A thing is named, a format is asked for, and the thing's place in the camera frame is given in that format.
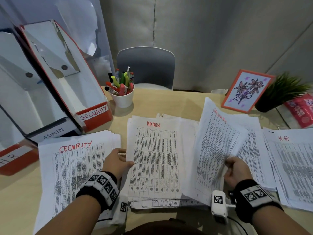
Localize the white pen cup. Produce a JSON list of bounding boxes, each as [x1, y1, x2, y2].
[[109, 83, 135, 108]]

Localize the orange framed flower drawing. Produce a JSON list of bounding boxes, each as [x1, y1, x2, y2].
[[221, 69, 276, 114]]

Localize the paper sheet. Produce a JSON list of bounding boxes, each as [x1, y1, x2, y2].
[[182, 96, 250, 206]]

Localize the black wristband with markers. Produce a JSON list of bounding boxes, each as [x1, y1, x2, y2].
[[229, 179, 284, 224], [76, 171, 120, 213]]

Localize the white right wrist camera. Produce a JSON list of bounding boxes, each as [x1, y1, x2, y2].
[[211, 190, 236, 224]]

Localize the admin paper pile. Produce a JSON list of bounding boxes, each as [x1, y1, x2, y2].
[[227, 114, 278, 191]]

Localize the person's right forearm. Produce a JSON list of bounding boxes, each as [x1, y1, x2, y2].
[[252, 205, 311, 235]]

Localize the bunch of coloured markers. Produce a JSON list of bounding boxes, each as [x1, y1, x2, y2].
[[104, 66, 135, 96]]

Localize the person's dark shirt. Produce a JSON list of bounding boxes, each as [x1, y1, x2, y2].
[[125, 217, 206, 235]]

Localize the person's left forearm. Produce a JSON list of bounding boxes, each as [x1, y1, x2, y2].
[[35, 195, 102, 235]]

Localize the unsorted paper pile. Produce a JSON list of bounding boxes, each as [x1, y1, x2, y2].
[[121, 113, 208, 210]]

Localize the red white paper towel pack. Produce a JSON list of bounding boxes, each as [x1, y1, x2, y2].
[[277, 93, 313, 129]]

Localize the green plant in black pot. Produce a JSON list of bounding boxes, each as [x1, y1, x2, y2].
[[254, 72, 312, 113]]

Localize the security paper pile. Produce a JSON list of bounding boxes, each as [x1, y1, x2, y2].
[[33, 130, 122, 234]]

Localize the black right camera cable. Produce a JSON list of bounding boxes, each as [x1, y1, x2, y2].
[[227, 216, 249, 235]]

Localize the black admin file box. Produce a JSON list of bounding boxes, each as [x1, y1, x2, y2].
[[0, 28, 82, 145]]

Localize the black left wristband with markers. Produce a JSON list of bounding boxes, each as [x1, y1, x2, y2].
[[76, 171, 120, 213]]

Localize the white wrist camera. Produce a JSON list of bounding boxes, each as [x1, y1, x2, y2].
[[110, 196, 129, 226], [211, 190, 236, 224]]

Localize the HR paper pile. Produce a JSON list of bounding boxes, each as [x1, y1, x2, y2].
[[263, 127, 313, 212]]

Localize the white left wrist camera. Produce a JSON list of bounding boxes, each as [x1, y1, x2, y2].
[[110, 196, 129, 226]]

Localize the black right wristband with markers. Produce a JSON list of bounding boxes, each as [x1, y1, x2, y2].
[[229, 179, 284, 224]]

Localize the person's right hand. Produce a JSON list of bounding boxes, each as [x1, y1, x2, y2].
[[224, 156, 254, 190]]

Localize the person's left hand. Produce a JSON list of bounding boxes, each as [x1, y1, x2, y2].
[[102, 148, 135, 180]]

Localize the grey chair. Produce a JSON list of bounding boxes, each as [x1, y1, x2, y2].
[[116, 46, 176, 91]]

